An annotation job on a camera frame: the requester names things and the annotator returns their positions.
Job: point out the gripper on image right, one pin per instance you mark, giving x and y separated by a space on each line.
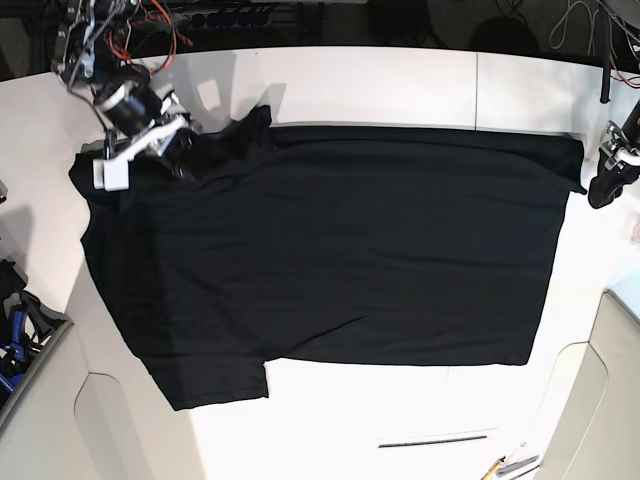
618 164

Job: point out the black ruler strip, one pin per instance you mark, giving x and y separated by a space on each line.
432 442

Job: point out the yellow pencil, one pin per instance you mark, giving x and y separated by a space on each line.
490 474

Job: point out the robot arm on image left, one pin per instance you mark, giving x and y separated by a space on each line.
93 62

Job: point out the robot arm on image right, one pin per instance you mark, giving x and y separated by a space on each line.
625 16

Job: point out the white camera box image left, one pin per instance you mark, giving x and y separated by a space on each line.
111 175

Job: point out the black power strip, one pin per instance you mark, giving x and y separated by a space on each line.
223 19

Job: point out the black T-shirt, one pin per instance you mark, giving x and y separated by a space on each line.
352 245

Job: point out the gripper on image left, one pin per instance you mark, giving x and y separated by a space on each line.
155 126

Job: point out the grey bin with blue items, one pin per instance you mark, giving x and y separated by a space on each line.
30 332

